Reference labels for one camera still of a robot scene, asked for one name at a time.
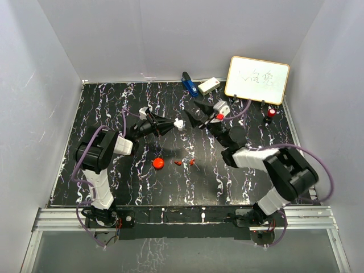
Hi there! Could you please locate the small whiteboard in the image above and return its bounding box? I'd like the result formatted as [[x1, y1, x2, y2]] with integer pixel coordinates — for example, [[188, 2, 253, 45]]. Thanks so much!
[[224, 56, 290, 105]]

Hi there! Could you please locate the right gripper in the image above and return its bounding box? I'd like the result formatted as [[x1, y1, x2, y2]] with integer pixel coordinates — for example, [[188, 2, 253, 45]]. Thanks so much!
[[186, 100, 229, 148]]

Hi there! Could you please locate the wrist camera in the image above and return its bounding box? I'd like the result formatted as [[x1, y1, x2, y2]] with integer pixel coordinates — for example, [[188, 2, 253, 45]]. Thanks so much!
[[213, 100, 230, 121], [139, 106, 149, 120]]

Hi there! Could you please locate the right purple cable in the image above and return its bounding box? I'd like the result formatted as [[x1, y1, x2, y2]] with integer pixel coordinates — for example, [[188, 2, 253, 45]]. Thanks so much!
[[224, 99, 336, 251]]

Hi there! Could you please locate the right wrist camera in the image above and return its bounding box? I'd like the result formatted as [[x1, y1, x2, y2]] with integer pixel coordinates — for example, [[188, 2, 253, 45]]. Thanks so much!
[[213, 100, 230, 121]]

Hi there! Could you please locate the red earbud charging case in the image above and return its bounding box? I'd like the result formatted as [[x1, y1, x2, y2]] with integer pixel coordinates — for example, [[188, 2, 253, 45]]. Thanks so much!
[[152, 158, 164, 169]]

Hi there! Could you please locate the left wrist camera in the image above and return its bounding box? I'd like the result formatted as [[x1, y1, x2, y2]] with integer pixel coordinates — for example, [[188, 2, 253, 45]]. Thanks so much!
[[139, 106, 149, 120]]

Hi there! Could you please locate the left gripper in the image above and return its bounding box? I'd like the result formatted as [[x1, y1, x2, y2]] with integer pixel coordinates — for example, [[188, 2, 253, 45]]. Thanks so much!
[[133, 113, 177, 140]]

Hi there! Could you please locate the red stamp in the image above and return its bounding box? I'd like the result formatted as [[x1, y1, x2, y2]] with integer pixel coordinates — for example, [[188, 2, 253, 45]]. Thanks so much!
[[264, 108, 276, 124]]

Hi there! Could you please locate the aluminium frame rail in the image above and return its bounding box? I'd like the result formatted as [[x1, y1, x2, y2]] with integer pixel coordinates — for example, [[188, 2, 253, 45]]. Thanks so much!
[[21, 207, 351, 272]]

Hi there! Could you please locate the white cardboard box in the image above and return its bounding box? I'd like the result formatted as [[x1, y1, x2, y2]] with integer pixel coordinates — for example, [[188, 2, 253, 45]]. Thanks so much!
[[198, 77, 220, 96]]

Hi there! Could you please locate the blue stapler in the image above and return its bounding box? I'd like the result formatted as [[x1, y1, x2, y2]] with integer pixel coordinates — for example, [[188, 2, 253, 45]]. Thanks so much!
[[181, 72, 198, 97]]

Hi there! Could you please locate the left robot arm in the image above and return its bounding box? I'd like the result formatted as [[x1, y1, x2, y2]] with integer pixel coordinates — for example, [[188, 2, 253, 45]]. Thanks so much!
[[71, 107, 184, 227]]

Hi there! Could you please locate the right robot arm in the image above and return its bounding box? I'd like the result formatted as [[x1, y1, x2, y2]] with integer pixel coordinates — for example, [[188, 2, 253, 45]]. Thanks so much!
[[185, 100, 319, 226]]

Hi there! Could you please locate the white earbud charging case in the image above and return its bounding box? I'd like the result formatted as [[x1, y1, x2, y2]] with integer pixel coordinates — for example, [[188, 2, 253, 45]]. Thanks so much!
[[173, 118, 184, 131]]

